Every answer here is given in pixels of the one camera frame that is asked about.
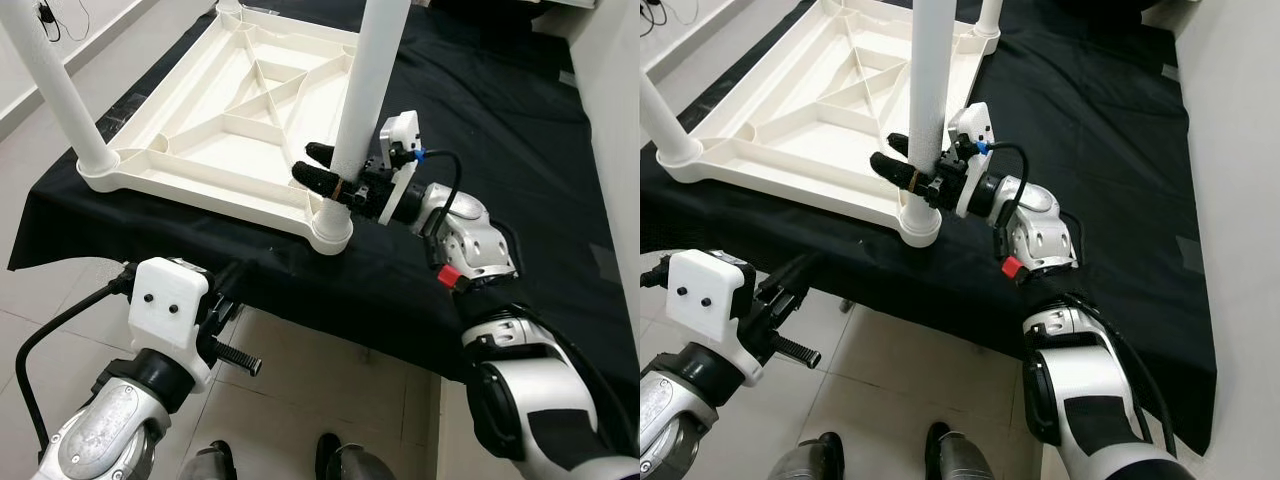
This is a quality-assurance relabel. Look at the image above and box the white plastic children table top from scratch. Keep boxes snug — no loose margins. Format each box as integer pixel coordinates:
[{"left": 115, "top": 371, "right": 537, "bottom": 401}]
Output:
[
  {"left": 655, "top": 0, "right": 1001, "bottom": 249},
  {"left": 78, "top": 0, "right": 376, "bottom": 258}
]

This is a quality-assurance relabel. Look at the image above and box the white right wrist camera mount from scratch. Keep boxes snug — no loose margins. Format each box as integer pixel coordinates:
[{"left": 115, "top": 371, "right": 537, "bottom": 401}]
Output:
[
  {"left": 378, "top": 112, "right": 423, "bottom": 226},
  {"left": 948, "top": 102, "right": 996, "bottom": 219}
]

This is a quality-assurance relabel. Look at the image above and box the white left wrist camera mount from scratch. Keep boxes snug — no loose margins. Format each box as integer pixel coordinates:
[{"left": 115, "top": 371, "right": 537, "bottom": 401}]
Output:
[
  {"left": 665, "top": 250, "right": 756, "bottom": 386},
  {"left": 130, "top": 257, "right": 214, "bottom": 393}
]

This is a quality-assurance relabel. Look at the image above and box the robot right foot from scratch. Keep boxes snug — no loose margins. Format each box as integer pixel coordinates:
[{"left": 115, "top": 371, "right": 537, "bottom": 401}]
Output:
[
  {"left": 925, "top": 422, "right": 996, "bottom": 480},
  {"left": 315, "top": 432, "right": 401, "bottom": 480}
]

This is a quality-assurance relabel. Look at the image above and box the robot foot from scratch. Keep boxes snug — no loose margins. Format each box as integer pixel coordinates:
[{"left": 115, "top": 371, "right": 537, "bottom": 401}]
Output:
[
  {"left": 178, "top": 440, "right": 239, "bottom": 480},
  {"left": 925, "top": 422, "right": 996, "bottom": 480},
  {"left": 315, "top": 432, "right": 401, "bottom": 480},
  {"left": 770, "top": 432, "right": 846, "bottom": 480}
]

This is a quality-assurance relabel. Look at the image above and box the black table cloth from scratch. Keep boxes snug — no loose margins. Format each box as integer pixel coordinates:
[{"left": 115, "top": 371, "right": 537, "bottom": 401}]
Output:
[
  {"left": 8, "top": 0, "right": 641, "bottom": 456},
  {"left": 640, "top": 0, "right": 1216, "bottom": 456}
]

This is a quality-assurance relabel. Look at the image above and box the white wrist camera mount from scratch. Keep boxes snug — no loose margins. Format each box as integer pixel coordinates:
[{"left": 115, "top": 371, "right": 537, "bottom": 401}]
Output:
[
  {"left": 130, "top": 257, "right": 214, "bottom": 393},
  {"left": 378, "top": 112, "right": 423, "bottom": 226},
  {"left": 948, "top": 102, "right": 996, "bottom": 219},
  {"left": 665, "top": 250, "right": 756, "bottom": 386}
]

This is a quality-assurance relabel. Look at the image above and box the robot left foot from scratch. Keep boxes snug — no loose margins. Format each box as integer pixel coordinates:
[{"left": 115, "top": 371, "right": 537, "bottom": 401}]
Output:
[
  {"left": 770, "top": 432, "right": 846, "bottom": 480},
  {"left": 178, "top": 440, "right": 239, "bottom": 480}
]

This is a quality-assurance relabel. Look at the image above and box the black floor power cable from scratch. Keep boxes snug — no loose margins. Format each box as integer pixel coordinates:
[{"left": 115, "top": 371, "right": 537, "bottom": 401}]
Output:
[
  {"left": 35, "top": 0, "right": 91, "bottom": 43},
  {"left": 640, "top": 0, "right": 701, "bottom": 26}
]

